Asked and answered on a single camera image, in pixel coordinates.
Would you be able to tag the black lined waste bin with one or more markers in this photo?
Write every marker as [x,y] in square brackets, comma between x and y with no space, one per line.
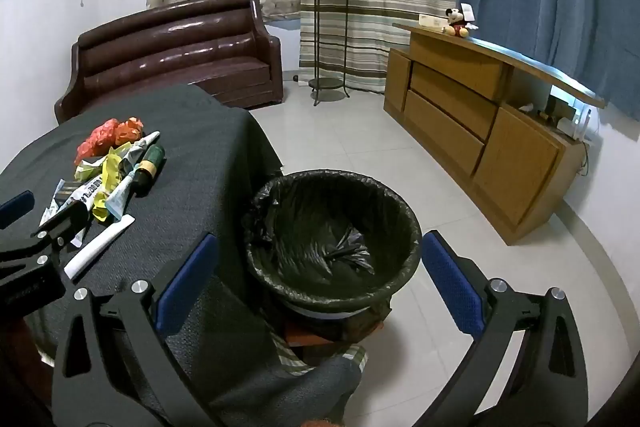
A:
[325,217]

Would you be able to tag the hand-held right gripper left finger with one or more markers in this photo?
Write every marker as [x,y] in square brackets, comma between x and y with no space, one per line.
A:
[187,282]

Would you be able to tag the dark grey tablecloth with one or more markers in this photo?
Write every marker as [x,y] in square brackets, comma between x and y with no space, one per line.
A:
[200,167]

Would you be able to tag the silver foil wrapper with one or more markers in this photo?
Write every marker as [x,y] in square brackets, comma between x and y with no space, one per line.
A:
[146,141]

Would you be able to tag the green checked cloth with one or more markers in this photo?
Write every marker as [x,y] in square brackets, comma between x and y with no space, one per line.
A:
[290,357]

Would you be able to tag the black metal plant stand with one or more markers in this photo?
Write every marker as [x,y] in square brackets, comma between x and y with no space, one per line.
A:
[325,84]

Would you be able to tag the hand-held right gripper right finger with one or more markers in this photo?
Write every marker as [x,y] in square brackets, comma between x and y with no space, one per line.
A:
[450,287]

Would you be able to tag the mouse plush toy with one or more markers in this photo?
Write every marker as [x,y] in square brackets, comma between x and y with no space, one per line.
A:
[457,27]

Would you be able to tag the orange plastic bag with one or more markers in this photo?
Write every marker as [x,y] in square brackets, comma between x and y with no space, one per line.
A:
[129,129]

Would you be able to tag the red plastic bag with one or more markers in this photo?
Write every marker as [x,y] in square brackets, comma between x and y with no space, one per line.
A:
[97,139]

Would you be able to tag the green glass bottle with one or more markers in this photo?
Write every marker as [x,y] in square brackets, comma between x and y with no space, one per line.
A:
[150,164]

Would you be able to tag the beige flat box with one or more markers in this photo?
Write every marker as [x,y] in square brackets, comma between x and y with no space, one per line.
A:
[432,23]

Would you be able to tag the brown leather sofa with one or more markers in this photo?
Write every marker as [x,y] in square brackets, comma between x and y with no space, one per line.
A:
[175,57]

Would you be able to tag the brown wooden stool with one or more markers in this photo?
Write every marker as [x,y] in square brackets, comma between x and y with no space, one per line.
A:
[300,337]

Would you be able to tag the wooden cabinet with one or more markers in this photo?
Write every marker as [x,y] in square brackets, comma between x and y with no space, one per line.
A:
[450,132]

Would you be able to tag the white router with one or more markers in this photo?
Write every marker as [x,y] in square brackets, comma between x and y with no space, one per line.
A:
[575,124]

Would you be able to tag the white paper tube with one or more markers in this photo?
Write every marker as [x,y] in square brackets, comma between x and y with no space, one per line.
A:
[100,247]

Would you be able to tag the teal and white wrapper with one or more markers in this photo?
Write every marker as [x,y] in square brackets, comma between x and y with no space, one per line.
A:
[120,199]

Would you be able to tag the small brown box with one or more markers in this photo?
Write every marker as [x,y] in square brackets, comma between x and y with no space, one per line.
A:
[557,107]

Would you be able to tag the dark cigarette box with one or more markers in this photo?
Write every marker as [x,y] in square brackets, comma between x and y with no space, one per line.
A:
[65,195]

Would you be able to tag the grey fabric chair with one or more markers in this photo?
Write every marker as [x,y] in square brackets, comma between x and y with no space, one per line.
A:
[290,397]

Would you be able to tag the yellow snack wrapper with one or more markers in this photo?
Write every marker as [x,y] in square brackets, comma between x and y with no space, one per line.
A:
[111,169]

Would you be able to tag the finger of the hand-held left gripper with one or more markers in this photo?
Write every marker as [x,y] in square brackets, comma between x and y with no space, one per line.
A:
[70,217]
[15,205]

